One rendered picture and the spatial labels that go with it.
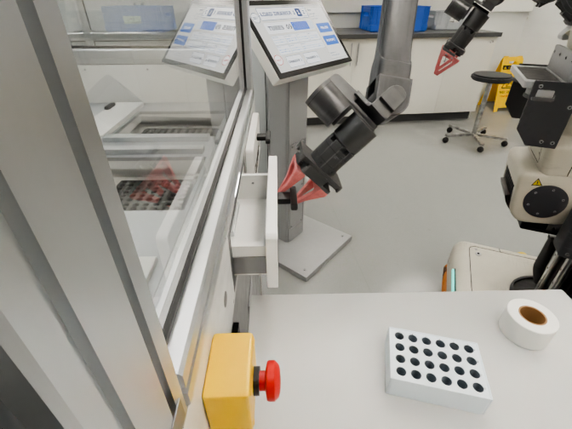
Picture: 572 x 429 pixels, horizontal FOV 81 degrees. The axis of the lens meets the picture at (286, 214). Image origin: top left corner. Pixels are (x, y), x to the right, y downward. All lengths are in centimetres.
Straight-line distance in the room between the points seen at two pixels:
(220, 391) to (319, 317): 28
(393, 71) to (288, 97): 96
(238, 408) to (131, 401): 18
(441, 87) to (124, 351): 412
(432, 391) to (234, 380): 27
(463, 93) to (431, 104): 37
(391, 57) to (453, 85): 365
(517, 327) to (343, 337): 26
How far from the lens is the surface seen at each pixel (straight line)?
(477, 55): 433
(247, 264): 54
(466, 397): 53
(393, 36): 66
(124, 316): 18
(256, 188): 74
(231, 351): 37
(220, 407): 37
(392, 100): 59
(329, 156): 59
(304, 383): 53
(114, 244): 17
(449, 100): 431
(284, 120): 157
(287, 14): 156
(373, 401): 53
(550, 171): 116
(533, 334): 65
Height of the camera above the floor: 122
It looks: 33 degrees down
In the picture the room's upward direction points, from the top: straight up
